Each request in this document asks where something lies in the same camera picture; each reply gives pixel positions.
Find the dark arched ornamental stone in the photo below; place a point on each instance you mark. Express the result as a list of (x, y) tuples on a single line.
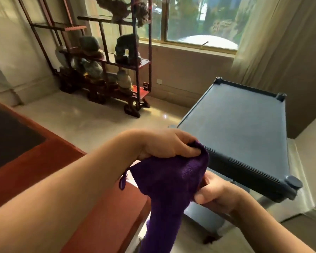
[(121, 44)]

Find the person's right forearm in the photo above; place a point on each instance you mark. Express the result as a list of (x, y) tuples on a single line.
[(266, 231)]

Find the white wall socket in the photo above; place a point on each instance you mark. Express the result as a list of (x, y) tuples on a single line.
[(159, 81)]

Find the dark root sculpture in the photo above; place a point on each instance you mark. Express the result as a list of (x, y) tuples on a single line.
[(116, 7)]

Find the blue plastic cart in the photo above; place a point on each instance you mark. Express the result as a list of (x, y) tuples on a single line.
[(239, 123)]

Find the grey-blue ornamental stone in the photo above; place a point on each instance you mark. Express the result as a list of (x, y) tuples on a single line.
[(93, 69)]

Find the red wooden table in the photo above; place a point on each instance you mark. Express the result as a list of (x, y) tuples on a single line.
[(42, 160)]

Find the purple microfibre cloth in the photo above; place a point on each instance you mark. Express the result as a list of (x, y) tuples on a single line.
[(168, 194)]

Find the dark wooden display shelf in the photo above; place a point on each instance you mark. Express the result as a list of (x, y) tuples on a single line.
[(137, 84)]

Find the grey-green ornamental stone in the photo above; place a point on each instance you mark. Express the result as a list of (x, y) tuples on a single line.
[(89, 44)]

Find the pale green ornamental stone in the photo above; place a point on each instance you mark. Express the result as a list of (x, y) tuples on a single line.
[(124, 79)]

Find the person's left forearm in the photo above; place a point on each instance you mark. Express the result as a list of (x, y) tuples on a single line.
[(55, 202)]

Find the beige curtain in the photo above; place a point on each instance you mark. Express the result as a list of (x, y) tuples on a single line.
[(279, 50)]

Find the black table mat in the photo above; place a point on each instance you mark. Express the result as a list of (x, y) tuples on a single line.
[(8, 139)]

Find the window with gold frame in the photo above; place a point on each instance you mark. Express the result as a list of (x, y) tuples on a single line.
[(200, 18)]

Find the person's right hand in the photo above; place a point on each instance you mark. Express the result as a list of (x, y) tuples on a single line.
[(221, 193)]

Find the person's left hand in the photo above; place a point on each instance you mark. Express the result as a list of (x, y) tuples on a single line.
[(166, 143)]

